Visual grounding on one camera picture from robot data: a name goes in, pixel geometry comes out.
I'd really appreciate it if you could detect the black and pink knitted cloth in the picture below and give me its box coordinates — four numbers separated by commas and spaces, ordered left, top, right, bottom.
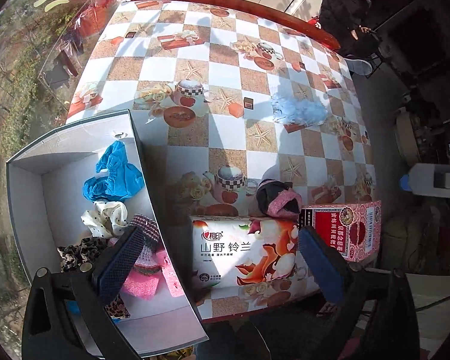
256, 179, 302, 219

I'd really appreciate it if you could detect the teal lace cloth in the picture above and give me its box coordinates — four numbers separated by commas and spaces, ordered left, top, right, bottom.
83, 140, 145, 203

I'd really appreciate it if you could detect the white polka dot scrunchie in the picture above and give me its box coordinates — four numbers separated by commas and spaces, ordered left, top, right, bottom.
80, 200, 130, 239

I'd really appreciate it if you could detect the purple knitted hat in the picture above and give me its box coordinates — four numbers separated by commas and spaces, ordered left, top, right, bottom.
129, 214, 166, 278

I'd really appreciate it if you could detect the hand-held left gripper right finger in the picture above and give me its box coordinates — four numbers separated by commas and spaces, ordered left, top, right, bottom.
297, 226, 422, 360

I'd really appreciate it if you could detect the checked printed tablecloth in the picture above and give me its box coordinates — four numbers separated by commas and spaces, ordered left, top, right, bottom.
65, 0, 377, 321

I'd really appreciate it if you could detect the floral tissue pack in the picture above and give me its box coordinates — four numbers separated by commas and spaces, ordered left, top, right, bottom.
190, 215, 304, 289

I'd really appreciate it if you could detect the black metal chair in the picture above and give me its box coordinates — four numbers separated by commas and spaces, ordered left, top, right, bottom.
364, 30, 394, 70

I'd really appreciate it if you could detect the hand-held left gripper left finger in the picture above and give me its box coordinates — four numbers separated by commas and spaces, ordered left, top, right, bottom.
20, 225, 149, 360

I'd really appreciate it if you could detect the leopard print scrunchie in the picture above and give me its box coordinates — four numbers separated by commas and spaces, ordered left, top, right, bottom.
57, 236, 132, 320

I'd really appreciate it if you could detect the red patterned carton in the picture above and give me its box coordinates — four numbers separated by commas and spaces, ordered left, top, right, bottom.
300, 199, 382, 263

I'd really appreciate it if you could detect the light blue fluffy scrunchie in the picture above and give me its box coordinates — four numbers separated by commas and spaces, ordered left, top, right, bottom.
271, 92, 329, 126

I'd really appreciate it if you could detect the pink sponge cloth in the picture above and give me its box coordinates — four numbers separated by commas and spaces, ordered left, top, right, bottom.
120, 249, 186, 301

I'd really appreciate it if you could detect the white cardboard box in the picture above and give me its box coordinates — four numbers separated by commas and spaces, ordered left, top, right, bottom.
5, 109, 219, 359

